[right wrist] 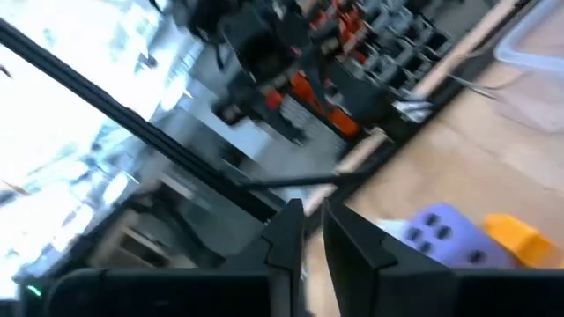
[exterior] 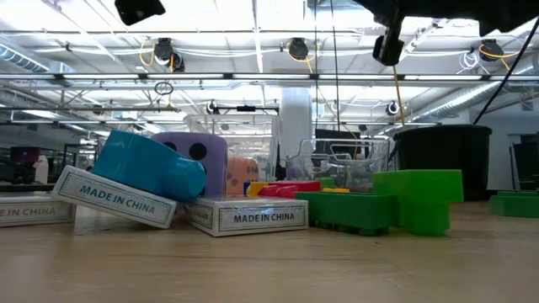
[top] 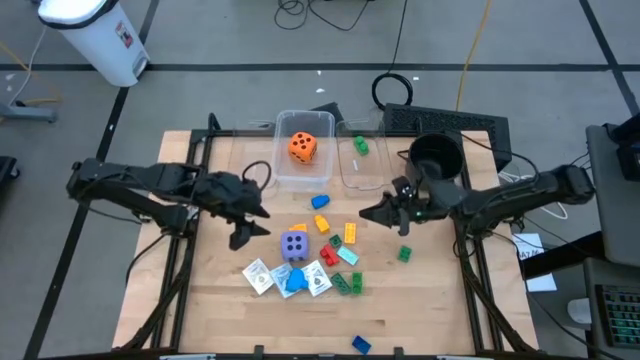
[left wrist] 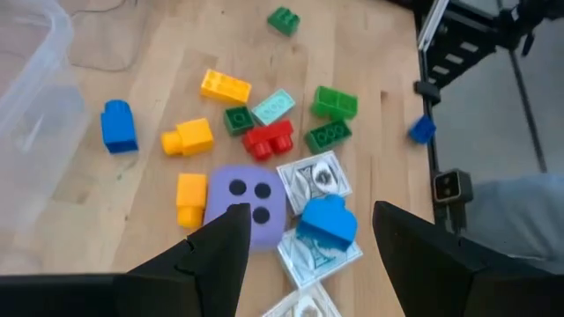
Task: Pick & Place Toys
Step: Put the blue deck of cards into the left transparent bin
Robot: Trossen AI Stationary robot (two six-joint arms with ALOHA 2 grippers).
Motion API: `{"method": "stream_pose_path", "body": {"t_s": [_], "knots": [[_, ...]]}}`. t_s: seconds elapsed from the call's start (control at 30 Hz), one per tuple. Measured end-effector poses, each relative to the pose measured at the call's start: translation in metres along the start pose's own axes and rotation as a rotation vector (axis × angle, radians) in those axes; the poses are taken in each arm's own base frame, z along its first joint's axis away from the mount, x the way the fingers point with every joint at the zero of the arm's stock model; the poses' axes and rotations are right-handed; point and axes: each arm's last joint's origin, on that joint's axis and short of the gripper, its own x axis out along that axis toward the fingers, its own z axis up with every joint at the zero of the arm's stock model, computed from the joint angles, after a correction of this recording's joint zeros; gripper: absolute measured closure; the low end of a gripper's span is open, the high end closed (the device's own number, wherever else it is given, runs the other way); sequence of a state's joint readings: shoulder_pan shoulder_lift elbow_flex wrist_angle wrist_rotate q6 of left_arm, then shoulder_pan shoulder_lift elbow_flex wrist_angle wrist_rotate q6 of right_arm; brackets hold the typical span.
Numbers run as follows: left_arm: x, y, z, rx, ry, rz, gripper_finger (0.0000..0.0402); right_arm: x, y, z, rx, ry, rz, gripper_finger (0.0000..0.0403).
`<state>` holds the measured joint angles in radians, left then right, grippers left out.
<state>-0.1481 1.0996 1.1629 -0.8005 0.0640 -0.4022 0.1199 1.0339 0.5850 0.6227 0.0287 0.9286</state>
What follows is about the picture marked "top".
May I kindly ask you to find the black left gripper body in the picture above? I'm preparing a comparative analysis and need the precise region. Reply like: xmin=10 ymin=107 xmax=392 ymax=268
xmin=192 ymin=171 xmax=265 ymax=252

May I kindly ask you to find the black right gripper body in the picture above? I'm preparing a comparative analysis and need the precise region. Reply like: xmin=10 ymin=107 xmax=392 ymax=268
xmin=392 ymin=175 xmax=461 ymax=237

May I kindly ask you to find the purple foam die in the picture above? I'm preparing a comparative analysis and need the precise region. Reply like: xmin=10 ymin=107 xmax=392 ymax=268
xmin=280 ymin=230 xmax=310 ymax=263

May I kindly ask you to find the white playing card deck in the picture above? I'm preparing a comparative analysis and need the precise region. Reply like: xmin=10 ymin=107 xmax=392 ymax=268
xmin=241 ymin=257 xmax=275 ymax=296
xmin=300 ymin=259 xmax=334 ymax=298
xmin=269 ymin=262 xmax=297 ymax=300

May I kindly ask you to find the large light blue peg block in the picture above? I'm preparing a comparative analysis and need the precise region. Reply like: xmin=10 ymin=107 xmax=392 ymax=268
xmin=284 ymin=267 xmax=310 ymax=293

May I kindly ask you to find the orange foam die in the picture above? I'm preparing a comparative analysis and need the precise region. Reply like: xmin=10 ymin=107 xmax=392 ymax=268
xmin=287 ymin=131 xmax=318 ymax=165

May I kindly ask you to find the shallow clear plastic bin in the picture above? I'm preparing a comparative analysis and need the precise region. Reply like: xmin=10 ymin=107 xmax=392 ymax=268
xmin=227 ymin=119 xmax=276 ymax=189
xmin=335 ymin=118 xmax=394 ymax=190

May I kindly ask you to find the tall clear plastic bin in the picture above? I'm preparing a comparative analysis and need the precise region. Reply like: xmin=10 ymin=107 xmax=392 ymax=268
xmin=271 ymin=109 xmax=336 ymax=194

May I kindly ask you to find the black bucket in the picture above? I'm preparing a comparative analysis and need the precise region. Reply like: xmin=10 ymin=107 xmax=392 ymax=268
xmin=407 ymin=131 xmax=467 ymax=189

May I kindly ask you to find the light cyan flat brick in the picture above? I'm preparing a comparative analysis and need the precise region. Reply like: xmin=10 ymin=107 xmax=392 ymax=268
xmin=336 ymin=245 xmax=360 ymax=267

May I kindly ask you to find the red brick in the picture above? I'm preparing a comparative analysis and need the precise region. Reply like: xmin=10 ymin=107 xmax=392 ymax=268
xmin=319 ymin=243 xmax=341 ymax=268

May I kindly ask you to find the long dark green brick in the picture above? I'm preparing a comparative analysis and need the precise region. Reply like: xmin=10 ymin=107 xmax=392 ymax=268
xmin=329 ymin=271 xmax=352 ymax=296

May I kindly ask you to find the black perforated panel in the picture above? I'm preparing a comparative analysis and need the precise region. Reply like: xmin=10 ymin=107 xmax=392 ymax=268
xmin=382 ymin=102 xmax=513 ymax=172

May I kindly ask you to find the dark blue flat brick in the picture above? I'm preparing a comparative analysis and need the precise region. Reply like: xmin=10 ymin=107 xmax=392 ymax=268
xmin=350 ymin=334 xmax=373 ymax=356

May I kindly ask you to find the white paper sheet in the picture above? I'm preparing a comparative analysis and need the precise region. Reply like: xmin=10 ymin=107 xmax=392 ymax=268
xmin=511 ymin=232 xmax=559 ymax=294

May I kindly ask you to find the black desk beam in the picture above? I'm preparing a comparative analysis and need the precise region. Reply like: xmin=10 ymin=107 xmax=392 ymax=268
xmin=518 ymin=230 xmax=606 ymax=281

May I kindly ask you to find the white computer mouse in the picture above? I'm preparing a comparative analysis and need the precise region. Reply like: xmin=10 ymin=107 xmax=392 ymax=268
xmin=566 ymin=297 xmax=593 ymax=326

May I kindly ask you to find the white trash can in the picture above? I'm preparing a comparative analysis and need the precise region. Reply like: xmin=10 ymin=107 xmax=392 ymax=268
xmin=37 ymin=0 xmax=151 ymax=89

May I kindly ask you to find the grey stand base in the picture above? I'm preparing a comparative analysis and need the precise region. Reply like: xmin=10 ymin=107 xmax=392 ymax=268
xmin=0 ymin=101 xmax=59 ymax=125

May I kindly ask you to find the backlit keyboard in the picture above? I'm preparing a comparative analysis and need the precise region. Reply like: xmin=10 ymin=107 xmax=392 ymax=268
xmin=594 ymin=283 xmax=640 ymax=350

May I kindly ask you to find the black equipment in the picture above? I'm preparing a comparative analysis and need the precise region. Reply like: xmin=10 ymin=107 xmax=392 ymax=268
xmin=0 ymin=155 xmax=22 ymax=194

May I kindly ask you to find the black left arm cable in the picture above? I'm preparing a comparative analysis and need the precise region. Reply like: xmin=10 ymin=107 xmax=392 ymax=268
xmin=241 ymin=159 xmax=273 ymax=194

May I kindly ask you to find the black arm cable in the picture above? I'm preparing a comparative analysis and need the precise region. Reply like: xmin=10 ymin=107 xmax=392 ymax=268
xmin=241 ymin=159 xmax=273 ymax=194
xmin=446 ymin=130 xmax=541 ymax=177

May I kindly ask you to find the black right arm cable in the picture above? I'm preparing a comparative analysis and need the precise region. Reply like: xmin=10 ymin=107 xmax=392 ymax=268
xmin=446 ymin=130 xmax=541 ymax=177

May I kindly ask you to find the black coiled cable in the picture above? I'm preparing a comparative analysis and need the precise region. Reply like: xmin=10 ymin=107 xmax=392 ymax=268
xmin=370 ymin=0 xmax=415 ymax=112

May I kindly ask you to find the yellow cable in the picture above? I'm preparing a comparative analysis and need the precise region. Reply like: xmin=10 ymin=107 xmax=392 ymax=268
xmin=454 ymin=0 xmax=494 ymax=112

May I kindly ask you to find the black looped cable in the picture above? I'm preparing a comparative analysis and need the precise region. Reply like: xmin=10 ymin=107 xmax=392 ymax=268
xmin=273 ymin=0 xmax=374 ymax=32

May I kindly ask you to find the thin white cable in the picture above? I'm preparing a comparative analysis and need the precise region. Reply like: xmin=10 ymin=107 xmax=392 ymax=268
xmin=7 ymin=27 xmax=49 ymax=106

